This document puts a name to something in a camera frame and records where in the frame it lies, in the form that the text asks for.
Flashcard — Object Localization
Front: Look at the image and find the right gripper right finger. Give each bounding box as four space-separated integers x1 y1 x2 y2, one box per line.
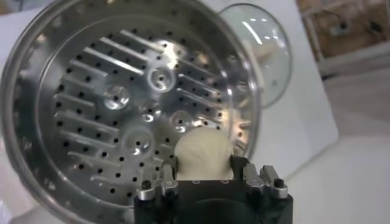
230 155 289 200

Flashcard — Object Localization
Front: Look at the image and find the white steamed baozi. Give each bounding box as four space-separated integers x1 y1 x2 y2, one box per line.
174 127 234 181

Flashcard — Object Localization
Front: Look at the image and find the perforated steel steamer basket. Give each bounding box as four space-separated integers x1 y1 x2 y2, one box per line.
0 0 263 224

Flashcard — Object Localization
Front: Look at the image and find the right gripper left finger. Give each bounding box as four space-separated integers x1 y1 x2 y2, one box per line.
136 158 180 201

